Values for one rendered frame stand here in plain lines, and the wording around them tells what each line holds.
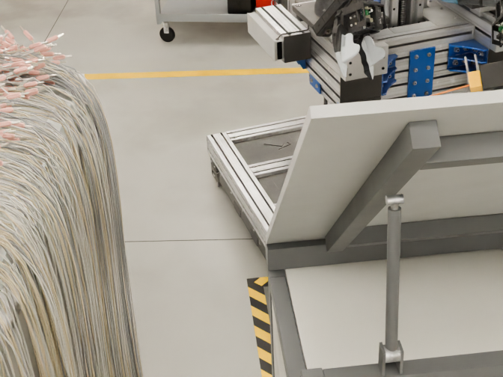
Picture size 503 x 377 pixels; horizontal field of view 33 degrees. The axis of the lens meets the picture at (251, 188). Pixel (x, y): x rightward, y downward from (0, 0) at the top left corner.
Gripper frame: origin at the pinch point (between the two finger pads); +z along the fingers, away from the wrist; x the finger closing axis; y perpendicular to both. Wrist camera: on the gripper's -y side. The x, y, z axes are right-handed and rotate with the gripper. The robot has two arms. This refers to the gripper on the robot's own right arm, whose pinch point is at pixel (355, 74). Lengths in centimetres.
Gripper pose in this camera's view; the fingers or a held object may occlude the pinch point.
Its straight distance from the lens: 187.2
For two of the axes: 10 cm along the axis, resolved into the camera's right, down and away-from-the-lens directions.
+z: 1.1, 9.9, -0.7
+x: 7.3, -0.3, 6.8
